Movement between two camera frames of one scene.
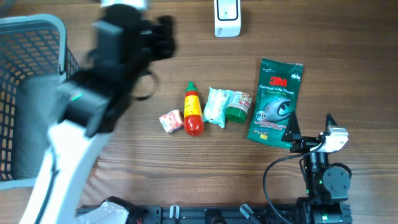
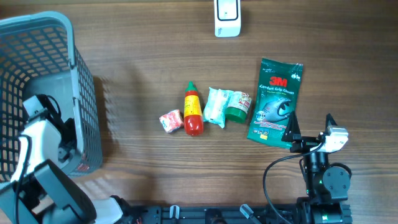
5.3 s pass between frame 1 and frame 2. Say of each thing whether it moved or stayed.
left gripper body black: moved
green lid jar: stayed
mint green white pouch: stayed
